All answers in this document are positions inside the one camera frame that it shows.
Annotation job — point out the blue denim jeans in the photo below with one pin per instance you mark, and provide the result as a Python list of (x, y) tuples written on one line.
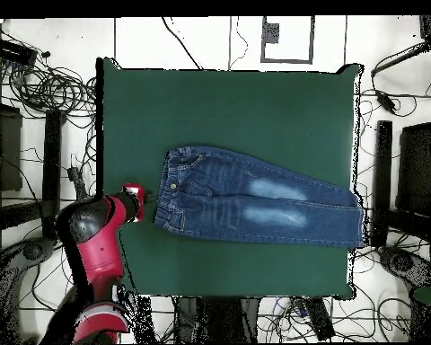
[(255, 208)]

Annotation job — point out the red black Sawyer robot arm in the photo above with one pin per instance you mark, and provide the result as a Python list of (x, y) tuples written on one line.
[(100, 244)]

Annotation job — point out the black flat box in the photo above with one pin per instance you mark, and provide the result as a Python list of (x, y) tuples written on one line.
[(416, 169)]

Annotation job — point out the black power strip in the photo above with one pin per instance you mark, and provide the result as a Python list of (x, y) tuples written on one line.
[(75, 178)]

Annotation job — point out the black grey stand base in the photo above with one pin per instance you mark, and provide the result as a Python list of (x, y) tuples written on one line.
[(37, 249), (404, 264)]

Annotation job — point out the dark green table cloth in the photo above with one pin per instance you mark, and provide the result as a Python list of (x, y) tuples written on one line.
[(237, 107)]

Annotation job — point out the black power box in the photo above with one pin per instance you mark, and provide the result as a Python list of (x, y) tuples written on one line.
[(12, 52)]

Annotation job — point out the small grey square plate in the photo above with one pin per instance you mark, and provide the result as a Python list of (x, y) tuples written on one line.
[(271, 33)]

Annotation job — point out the black rectangular device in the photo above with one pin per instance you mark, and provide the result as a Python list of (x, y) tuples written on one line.
[(319, 318)]

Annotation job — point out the black power adapter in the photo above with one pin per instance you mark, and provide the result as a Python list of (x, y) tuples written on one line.
[(386, 100)]

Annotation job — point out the black rod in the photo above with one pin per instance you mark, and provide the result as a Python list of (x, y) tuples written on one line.
[(402, 56)]

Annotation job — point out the black stand frame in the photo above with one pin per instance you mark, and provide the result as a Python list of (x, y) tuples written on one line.
[(383, 172), (52, 172)]

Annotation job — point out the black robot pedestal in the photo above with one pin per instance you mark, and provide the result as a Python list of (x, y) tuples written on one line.
[(219, 320)]

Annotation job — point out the grey square frame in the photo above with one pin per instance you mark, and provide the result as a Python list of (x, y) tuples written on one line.
[(287, 60)]

